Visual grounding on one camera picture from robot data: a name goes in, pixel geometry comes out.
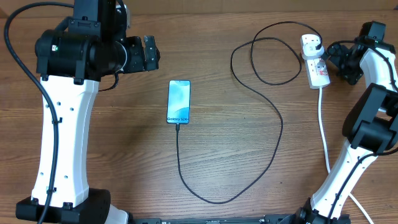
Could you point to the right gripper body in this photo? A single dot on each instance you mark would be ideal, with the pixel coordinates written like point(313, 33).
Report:
point(344, 65)

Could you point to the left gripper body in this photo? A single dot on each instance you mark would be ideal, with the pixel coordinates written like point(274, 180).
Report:
point(135, 59)

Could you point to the Samsung Galaxy smartphone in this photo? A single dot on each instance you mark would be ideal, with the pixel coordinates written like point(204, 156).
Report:
point(178, 105)

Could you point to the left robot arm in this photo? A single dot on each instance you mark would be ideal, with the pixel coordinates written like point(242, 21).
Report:
point(71, 61)

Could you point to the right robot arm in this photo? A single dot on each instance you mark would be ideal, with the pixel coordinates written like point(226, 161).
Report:
point(370, 128)

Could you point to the white charger plug adapter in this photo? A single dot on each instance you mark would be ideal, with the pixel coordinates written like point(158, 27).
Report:
point(310, 51)

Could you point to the white power strip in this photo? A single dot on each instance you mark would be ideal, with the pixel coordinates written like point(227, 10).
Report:
point(316, 69)

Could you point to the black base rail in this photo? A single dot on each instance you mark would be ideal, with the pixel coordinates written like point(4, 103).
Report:
point(267, 219)

